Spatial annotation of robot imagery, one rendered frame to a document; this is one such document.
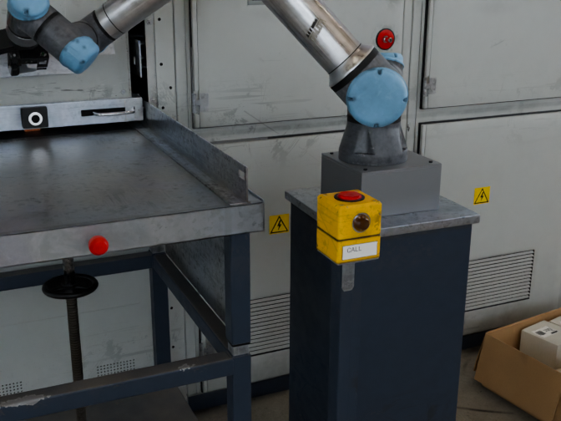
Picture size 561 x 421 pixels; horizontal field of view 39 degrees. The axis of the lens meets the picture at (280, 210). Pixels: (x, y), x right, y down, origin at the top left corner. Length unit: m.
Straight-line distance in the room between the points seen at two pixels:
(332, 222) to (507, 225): 1.47
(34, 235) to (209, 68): 0.86
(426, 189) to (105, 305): 0.93
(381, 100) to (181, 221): 0.44
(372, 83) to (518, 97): 1.12
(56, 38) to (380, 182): 0.71
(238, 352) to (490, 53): 1.31
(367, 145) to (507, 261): 1.16
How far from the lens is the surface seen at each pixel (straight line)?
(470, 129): 2.49
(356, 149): 1.68
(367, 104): 1.52
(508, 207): 2.66
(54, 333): 2.18
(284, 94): 2.14
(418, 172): 1.69
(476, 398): 2.52
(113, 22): 1.74
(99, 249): 1.33
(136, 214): 1.39
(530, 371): 2.41
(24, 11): 1.64
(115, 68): 2.06
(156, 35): 2.03
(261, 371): 2.40
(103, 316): 2.18
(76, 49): 1.63
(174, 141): 1.83
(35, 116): 2.00
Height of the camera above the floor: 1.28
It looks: 18 degrees down
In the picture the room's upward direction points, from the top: straight up
